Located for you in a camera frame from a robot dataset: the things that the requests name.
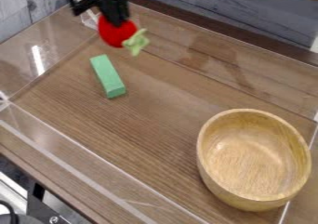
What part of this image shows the clear acrylic corner bracket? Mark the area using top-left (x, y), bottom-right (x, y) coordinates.
top-left (79, 9), bottom-right (99, 30)

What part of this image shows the black table frame bracket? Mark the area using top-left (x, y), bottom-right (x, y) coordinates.
top-left (26, 183), bottom-right (71, 224)

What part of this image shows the black cable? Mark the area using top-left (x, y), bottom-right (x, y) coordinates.
top-left (0, 200), bottom-right (20, 217)

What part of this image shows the wooden bowl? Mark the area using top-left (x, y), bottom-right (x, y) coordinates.
top-left (196, 109), bottom-right (311, 212)

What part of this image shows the red plush strawberry toy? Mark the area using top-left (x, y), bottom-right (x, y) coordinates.
top-left (97, 16), bottom-right (149, 57)

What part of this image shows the green rectangular block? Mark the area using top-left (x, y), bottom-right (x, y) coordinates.
top-left (89, 55), bottom-right (127, 99)

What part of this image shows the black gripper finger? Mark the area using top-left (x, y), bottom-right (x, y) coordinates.
top-left (97, 0), bottom-right (129, 27)

